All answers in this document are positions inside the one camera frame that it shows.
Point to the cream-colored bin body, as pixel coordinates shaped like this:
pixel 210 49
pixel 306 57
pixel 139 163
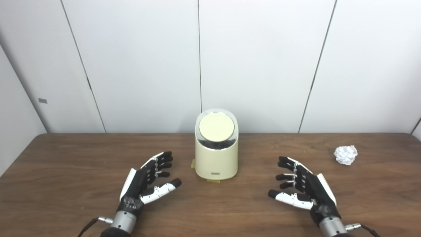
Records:
pixel 216 163

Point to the white paper ball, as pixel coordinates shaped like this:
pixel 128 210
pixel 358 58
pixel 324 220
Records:
pixel 346 155

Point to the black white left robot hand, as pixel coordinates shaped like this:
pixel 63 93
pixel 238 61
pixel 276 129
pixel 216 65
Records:
pixel 136 184

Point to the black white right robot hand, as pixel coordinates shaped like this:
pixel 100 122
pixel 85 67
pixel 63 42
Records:
pixel 315 191

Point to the gray wall sticker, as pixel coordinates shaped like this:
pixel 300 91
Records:
pixel 42 100

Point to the cream round bin lid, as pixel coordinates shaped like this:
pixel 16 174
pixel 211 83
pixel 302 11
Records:
pixel 216 126

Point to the wide yellow tape piece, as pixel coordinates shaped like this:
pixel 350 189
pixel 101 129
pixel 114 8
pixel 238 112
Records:
pixel 213 180

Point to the small yellow tape piece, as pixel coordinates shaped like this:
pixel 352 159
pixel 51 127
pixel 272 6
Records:
pixel 193 164

